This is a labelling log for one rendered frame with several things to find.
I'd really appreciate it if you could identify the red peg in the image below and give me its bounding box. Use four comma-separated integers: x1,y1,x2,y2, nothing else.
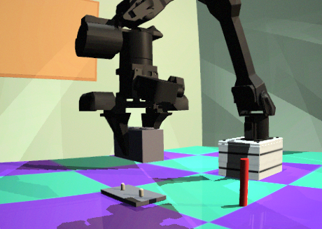
239,158,249,207

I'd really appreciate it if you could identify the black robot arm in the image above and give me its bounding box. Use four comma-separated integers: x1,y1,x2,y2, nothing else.
75,0,276,141

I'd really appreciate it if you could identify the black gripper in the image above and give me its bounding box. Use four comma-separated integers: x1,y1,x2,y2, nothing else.
79,58,189,156

